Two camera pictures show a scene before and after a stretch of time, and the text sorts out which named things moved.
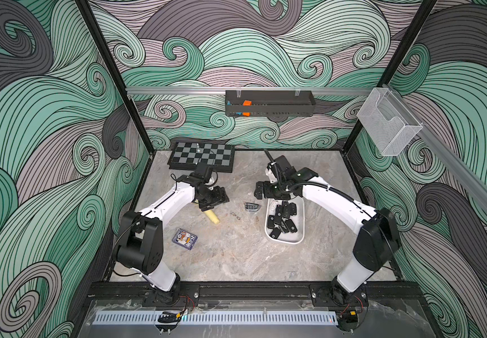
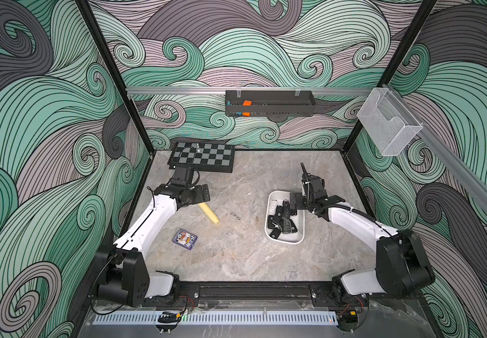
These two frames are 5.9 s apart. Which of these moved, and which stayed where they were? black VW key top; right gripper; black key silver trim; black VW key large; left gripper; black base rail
Moved: left gripper; right gripper
Stayed: black VW key top; black base rail; black key silver trim; black VW key large
